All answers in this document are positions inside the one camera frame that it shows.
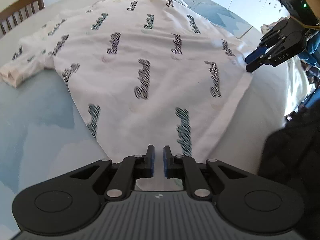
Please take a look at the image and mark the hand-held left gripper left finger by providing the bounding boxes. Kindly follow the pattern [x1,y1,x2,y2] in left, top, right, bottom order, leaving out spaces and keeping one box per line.
[64,144,156,201]

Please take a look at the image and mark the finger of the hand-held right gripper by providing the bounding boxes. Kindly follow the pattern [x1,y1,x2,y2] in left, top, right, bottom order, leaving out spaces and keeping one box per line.
[246,51,275,73]
[244,24,284,65]

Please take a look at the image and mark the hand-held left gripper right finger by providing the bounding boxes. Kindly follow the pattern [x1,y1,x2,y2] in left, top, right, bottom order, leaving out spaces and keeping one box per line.
[163,145,251,201]

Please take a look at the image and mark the white printed t-shirt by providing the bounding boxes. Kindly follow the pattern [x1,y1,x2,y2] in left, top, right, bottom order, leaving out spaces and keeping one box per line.
[0,0,253,192]

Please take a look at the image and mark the blue cloth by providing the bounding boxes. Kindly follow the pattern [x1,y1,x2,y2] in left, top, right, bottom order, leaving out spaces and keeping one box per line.
[299,29,320,68]

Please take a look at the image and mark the white wardrobe with stickers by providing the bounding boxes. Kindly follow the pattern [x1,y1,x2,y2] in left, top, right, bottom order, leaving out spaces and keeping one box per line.
[175,0,297,41]

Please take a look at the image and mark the person's dark clothing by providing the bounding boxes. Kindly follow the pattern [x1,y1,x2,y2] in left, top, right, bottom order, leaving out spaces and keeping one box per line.
[257,104,320,240]

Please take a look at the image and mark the brown wooden chair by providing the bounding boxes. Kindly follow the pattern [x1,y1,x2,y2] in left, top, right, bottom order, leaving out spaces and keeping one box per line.
[0,0,45,37]

